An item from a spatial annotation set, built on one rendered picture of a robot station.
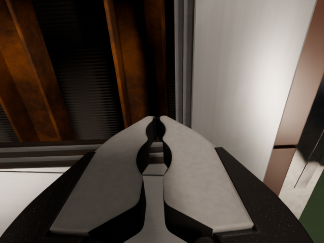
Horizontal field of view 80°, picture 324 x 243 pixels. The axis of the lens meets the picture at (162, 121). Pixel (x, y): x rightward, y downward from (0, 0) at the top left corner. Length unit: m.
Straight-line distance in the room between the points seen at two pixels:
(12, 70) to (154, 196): 0.32
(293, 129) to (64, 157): 0.27
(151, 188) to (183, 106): 0.11
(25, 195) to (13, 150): 0.06
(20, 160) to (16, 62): 0.19
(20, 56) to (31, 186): 0.22
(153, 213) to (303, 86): 0.24
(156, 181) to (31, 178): 0.15
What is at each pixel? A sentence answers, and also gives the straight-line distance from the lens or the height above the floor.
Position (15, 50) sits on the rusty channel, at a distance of 0.42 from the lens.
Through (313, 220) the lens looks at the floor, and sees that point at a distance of 2.25.
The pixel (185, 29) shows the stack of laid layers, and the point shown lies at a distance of 0.18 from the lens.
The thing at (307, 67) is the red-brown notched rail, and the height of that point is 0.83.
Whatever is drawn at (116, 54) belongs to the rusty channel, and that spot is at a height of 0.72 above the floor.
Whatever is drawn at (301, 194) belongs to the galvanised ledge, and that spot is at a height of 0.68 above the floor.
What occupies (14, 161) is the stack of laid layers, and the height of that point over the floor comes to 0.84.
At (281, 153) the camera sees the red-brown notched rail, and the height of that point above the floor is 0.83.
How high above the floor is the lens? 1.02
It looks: 60 degrees down
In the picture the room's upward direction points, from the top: 180 degrees counter-clockwise
